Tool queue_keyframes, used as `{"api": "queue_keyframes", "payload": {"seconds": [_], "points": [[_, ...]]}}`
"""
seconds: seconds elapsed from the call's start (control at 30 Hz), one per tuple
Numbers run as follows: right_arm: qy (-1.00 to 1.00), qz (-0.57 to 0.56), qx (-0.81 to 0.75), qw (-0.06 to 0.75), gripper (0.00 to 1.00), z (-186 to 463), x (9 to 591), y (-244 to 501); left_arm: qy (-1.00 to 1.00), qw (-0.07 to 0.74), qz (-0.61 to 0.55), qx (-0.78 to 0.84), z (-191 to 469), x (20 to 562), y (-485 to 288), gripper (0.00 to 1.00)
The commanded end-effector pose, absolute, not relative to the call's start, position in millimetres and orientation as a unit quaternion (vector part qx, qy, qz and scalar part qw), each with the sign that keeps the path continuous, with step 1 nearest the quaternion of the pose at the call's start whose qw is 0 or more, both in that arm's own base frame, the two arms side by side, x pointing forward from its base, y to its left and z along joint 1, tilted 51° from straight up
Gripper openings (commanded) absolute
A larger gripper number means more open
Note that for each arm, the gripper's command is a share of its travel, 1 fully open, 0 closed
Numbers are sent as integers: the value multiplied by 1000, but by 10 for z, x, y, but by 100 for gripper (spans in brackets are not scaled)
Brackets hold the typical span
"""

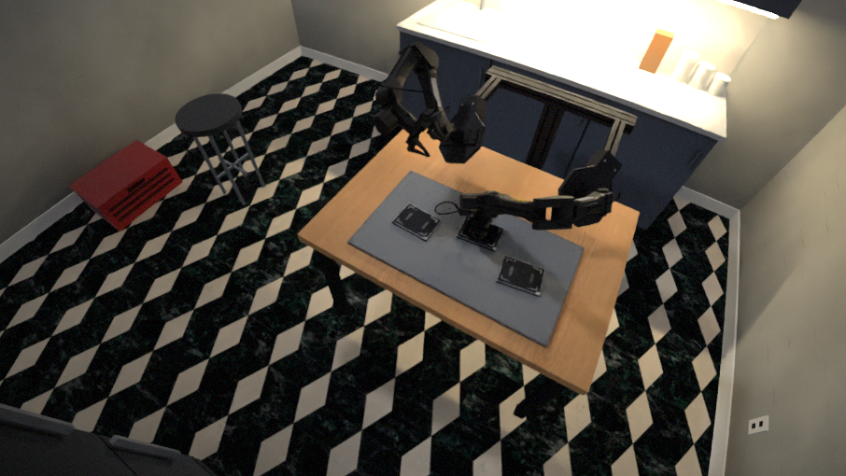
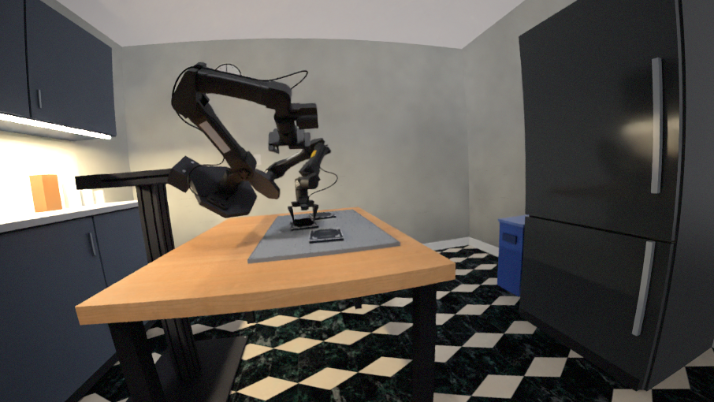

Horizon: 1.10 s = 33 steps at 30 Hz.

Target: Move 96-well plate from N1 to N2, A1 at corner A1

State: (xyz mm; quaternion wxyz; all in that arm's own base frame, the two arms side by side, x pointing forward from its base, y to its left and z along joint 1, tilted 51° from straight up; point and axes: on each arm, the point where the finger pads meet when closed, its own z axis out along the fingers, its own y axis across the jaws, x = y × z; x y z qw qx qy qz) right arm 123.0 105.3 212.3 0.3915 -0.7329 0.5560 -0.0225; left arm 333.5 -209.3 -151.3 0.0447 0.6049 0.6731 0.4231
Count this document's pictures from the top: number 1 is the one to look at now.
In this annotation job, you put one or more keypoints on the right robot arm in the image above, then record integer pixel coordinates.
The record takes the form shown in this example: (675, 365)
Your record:
(386, 120)

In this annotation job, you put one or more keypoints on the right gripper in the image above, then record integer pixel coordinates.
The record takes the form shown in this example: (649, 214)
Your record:
(413, 139)

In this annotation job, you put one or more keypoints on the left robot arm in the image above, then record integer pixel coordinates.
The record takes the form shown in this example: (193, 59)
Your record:
(560, 211)

